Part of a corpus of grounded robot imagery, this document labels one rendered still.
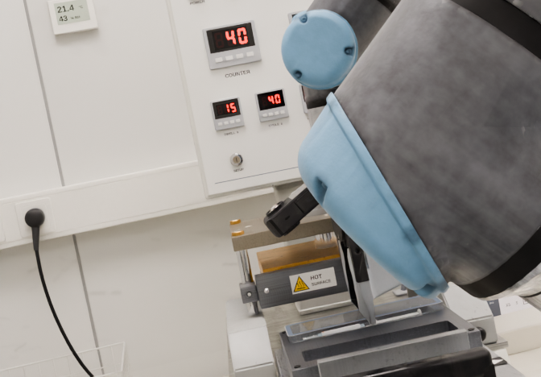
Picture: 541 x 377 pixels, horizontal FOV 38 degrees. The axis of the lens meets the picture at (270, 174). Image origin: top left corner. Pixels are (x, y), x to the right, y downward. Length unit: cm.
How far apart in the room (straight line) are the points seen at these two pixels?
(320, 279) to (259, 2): 47
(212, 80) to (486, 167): 90
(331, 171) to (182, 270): 130
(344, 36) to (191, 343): 107
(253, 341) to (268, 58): 48
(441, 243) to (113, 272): 133
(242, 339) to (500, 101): 66
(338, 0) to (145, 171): 91
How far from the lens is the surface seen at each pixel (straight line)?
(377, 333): 91
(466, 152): 41
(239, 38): 127
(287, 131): 127
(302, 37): 78
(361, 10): 80
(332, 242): 114
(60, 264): 171
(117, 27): 171
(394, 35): 43
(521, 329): 156
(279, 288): 106
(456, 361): 74
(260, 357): 99
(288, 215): 91
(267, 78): 127
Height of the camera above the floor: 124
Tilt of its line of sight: 3 degrees down
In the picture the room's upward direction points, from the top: 11 degrees counter-clockwise
